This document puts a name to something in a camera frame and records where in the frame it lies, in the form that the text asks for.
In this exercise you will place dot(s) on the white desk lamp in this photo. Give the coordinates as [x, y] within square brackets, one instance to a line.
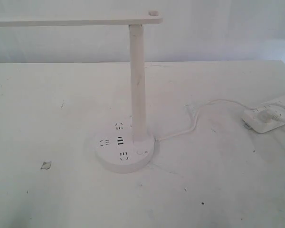
[126, 146]

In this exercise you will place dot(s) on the small torn tape scrap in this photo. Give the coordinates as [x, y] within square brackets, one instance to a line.
[46, 165]

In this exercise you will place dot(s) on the white plug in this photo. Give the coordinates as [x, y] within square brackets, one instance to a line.
[269, 115]

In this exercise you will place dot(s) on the white power strip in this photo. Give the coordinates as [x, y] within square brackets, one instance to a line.
[250, 116]

